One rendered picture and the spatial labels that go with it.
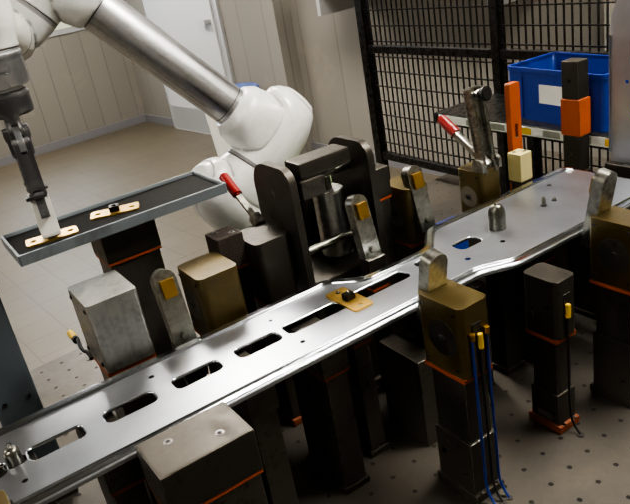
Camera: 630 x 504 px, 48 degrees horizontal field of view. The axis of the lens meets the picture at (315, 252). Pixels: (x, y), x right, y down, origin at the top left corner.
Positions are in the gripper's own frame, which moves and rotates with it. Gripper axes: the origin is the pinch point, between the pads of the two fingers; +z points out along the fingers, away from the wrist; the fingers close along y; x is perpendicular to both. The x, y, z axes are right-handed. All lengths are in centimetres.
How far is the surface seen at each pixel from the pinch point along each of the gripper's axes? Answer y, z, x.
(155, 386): 29.8, 20.0, 5.6
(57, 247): 5.5, 4.2, 0.1
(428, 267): 42, 11, 45
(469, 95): 6, 0, 81
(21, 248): 0.8, 4.1, -5.0
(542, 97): -13, 11, 116
